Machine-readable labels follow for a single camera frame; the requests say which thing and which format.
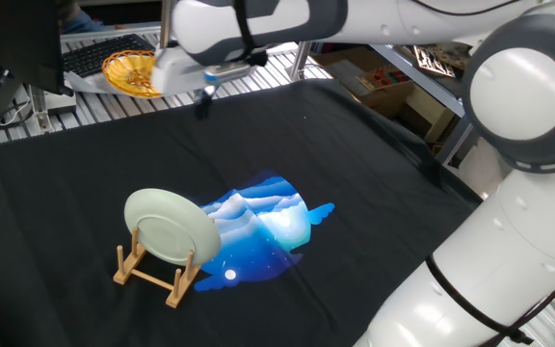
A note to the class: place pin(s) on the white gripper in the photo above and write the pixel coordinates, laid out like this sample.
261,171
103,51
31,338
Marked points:
174,74

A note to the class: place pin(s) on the pale green round plate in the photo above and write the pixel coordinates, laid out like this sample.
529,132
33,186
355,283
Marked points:
171,226

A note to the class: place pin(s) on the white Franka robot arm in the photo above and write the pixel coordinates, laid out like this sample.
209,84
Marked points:
518,91

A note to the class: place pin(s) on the wooden peg dish rack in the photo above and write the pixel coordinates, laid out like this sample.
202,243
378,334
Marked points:
135,270

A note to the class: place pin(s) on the yellow wicker basket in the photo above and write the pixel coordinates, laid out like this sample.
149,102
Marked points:
128,74

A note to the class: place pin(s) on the black cloth with blue print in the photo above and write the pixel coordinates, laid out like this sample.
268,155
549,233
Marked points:
306,144

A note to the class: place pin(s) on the white paper sheet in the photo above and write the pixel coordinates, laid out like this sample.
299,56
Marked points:
87,83

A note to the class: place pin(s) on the black computer keyboard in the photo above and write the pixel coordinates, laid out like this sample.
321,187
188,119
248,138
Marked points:
94,54

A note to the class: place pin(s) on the person in blue jeans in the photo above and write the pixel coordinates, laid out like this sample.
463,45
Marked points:
77,19

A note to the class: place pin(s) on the brown cardboard box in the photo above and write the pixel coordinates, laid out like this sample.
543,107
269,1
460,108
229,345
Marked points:
354,67

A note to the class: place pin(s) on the black monitor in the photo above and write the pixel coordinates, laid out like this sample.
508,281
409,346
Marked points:
12,38

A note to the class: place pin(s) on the laser-cut wooden sheet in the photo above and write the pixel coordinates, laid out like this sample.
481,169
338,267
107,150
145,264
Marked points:
434,62

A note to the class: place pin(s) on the silver and blue wrist camera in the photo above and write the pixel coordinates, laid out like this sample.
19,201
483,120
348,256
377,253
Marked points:
227,72

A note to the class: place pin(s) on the aluminium upright post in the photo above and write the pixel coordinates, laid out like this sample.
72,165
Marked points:
164,24

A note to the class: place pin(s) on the aluminium bracket with white box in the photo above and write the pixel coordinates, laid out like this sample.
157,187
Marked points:
56,102

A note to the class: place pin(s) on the grey metal shelf frame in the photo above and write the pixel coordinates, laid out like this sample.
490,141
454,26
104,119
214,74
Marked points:
431,89

